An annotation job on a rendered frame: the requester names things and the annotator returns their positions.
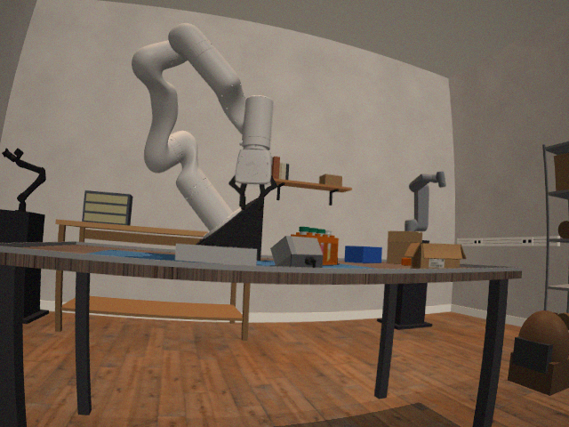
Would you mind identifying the white key housing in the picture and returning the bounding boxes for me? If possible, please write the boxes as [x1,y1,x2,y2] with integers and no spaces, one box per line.
[270,236,323,268]

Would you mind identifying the orange flat plate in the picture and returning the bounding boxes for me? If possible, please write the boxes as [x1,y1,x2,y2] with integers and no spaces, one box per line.
[291,232,339,265]

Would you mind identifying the blue open bin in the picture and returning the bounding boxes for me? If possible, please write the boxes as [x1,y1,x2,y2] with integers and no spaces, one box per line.
[344,246,382,263]

